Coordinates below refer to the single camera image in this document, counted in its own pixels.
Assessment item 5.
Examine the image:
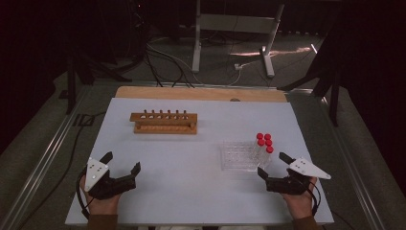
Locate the wooden test tube rack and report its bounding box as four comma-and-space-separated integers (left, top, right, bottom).
129, 109, 198, 135

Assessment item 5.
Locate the person's right hand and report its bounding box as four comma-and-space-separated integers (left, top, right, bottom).
282, 177, 318, 220

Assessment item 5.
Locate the black floor cable bundle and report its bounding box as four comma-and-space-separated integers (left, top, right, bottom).
144, 41, 196, 89

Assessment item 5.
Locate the hand-held gripper black cable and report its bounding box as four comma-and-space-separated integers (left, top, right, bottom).
305, 181, 322, 217
76, 168, 92, 220

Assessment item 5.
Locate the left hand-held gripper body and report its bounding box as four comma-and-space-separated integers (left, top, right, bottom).
83, 156, 138, 201

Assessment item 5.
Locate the clear plastic tube rack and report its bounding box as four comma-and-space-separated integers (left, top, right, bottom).
219, 140, 273, 173

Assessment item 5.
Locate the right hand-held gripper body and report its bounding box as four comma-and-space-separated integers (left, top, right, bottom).
265, 157, 332, 196

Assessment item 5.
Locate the right hand-held gripper black cable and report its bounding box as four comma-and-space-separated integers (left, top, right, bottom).
305, 181, 322, 217

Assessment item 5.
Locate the long black floor cable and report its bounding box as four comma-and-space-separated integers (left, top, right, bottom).
15, 110, 107, 230

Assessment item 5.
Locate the white metal stand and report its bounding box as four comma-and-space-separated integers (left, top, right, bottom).
191, 0, 285, 80

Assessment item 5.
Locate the black stand with slanted legs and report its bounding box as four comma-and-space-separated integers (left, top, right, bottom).
277, 30, 343, 127
64, 52, 132, 116

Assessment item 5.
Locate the person's left hand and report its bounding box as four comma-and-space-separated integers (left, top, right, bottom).
79, 175, 122, 216

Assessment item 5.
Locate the aluminium floor rail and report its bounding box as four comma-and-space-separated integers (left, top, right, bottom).
0, 85, 94, 230
317, 94, 386, 230

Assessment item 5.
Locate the white table mat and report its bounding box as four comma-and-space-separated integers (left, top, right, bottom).
65, 97, 334, 226

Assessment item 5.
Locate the left hand-held gripper black cable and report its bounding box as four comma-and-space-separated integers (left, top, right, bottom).
76, 168, 92, 220

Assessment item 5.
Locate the white floor cable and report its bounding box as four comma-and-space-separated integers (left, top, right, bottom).
147, 36, 266, 87

